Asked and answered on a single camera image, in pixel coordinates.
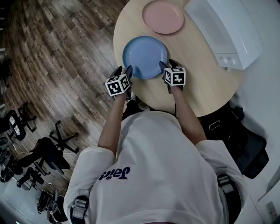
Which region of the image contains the grey harness strap buckle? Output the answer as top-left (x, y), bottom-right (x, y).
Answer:
top-left (70, 189), bottom-right (90, 222)
top-left (216, 167), bottom-right (235, 196)

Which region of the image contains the person's right forearm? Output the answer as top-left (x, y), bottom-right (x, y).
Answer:
top-left (170, 87), bottom-right (207, 146)

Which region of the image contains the blue plate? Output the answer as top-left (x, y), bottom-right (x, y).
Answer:
top-left (122, 35), bottom-right (168, 80)

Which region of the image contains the white appliance housing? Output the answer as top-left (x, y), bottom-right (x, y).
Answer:
top-left (183, 0), bottom-right (264, 71)

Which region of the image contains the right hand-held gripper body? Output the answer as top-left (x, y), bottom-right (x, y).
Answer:
top-left (163, 66), bottom-right (186, 94)

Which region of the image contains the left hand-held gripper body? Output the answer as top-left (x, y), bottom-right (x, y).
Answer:
top-left (105, 73), bottom-right (133, 100)

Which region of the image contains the black office chair star base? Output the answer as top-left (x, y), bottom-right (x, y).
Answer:
top-left (29, 120), bottom-right (80, 176)

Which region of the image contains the person's left forearm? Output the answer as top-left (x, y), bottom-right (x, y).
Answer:
top-left (98, 94), bottom-right (128, 158)

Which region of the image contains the pink plate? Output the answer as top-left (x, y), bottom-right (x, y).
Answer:
top-left (141, 0), bottom-right (185, 35)

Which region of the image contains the black mesh office chair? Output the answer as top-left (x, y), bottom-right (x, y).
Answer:
top-left (198, 102), bottom-right (270, 180)

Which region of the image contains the person's white t-shirt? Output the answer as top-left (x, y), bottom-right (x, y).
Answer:
top-left (63, 110), bottom-right (249, 224)

